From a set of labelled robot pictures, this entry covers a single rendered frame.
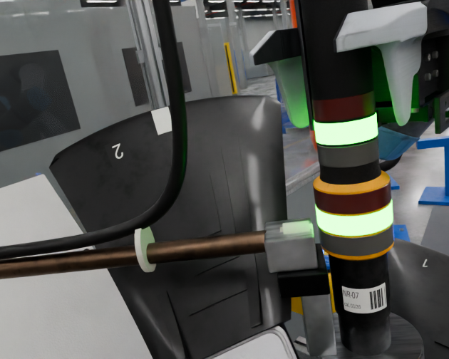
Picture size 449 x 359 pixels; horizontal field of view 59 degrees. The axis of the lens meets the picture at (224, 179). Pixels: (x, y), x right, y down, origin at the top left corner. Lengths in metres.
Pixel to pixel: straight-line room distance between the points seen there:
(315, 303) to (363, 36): 0.16
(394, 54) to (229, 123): 0.20
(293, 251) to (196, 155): 0.15
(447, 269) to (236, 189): 0.29
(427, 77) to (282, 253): 0.14
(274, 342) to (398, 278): 0.24
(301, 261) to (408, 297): 0.24
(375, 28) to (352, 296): 0.15
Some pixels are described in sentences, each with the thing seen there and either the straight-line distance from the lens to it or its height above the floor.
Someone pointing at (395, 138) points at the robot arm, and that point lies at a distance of 0.49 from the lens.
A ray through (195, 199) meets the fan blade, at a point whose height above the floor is 1.36.
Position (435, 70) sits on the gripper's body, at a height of 1.43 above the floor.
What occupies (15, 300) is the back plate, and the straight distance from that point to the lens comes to 0.51.
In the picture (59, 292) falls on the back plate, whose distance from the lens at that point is 0.51.
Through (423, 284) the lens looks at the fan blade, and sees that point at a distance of 0.49.
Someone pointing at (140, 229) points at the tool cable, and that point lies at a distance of 0.27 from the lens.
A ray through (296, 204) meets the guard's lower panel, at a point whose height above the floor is 0.91.
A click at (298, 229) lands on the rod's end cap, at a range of 0.25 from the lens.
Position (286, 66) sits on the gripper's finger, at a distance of 0.24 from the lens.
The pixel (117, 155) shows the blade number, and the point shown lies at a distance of 0.38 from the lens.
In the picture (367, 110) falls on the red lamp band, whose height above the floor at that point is 1.43.
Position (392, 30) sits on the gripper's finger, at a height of 1.46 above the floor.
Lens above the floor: 1.46
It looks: 17 degrees down
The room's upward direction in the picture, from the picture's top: 11 degrees counter-clockwise
